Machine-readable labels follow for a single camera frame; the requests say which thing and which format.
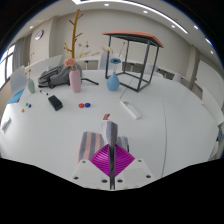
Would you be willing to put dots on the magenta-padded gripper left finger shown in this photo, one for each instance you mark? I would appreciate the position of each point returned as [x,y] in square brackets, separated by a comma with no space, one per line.
[100,163]

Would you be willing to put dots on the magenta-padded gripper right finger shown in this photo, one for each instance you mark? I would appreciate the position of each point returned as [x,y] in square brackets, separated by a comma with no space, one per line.
[124,161]

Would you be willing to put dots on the grey purple striped towel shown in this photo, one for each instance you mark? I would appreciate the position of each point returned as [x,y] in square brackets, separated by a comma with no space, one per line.
[90,143]

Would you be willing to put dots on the small red eraser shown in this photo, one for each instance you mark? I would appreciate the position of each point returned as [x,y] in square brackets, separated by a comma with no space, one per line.
[106,116]

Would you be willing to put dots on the white whiteboard eraser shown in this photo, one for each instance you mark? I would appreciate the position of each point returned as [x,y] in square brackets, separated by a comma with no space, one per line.
[130,109]

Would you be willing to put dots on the blue round magnet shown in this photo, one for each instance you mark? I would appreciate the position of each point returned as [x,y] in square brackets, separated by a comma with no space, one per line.
[30,106]
[87,104]

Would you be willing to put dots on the red round magnet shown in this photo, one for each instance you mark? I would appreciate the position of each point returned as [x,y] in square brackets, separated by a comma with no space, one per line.
[81,105]

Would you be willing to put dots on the black rectangular case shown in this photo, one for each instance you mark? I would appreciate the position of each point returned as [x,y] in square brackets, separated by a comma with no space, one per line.
[55,102]

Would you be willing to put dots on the blue vase with dried flowers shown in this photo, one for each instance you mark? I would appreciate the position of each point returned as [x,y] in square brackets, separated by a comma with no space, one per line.
[113,82]

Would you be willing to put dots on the black pen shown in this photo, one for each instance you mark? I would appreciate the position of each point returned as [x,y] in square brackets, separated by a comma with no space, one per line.
[90,81]

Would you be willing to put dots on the pink vase with flowers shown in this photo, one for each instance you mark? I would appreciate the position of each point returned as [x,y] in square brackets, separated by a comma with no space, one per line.
[75,80]

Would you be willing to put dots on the black and white marker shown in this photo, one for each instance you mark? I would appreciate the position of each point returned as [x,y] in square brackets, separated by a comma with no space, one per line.
[43,92]

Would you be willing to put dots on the green round magnet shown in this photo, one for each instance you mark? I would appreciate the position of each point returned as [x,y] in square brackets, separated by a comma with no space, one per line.
[26,104]

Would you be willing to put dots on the grey backpack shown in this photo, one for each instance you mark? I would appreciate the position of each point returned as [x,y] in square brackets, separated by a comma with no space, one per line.
[55,76]

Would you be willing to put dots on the white remote control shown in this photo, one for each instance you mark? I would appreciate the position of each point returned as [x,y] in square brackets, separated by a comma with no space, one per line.
[6,124]

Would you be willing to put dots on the green vase with dried flowers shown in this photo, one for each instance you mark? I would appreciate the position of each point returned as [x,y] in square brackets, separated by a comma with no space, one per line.
[31,86]

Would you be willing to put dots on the white chair with blue seat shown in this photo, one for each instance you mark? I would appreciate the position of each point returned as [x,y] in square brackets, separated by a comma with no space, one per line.
[17,81]

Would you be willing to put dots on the wooden coat rack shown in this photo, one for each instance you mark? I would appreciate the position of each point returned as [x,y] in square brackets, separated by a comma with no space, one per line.
[76,33]

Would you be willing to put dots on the window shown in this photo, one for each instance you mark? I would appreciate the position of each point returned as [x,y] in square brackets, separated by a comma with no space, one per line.
[6,66]

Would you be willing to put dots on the grey curtain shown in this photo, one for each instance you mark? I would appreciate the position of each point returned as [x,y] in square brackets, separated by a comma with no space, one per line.
[19,51]

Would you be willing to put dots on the curved ceiling light strip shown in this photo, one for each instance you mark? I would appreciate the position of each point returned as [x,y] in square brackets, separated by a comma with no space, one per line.
[140,7]

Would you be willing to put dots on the ceiling spot lights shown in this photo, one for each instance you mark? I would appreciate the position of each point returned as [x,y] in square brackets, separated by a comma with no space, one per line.
[106,4]

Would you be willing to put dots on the black frame orange top stand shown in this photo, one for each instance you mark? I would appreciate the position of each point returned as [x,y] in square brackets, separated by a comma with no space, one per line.
[133,35]

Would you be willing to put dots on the round wall clock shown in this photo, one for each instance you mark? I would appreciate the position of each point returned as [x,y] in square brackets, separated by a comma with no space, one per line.
[39,34]

